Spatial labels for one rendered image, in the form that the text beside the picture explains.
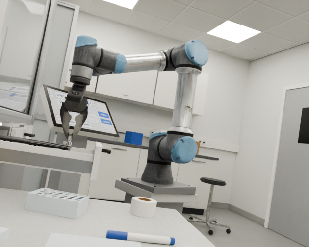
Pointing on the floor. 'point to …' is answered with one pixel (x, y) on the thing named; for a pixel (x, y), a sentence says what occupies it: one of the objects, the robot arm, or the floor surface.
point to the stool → (210, 206)
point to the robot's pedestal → (163, 202)
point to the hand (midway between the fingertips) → (70, 135)
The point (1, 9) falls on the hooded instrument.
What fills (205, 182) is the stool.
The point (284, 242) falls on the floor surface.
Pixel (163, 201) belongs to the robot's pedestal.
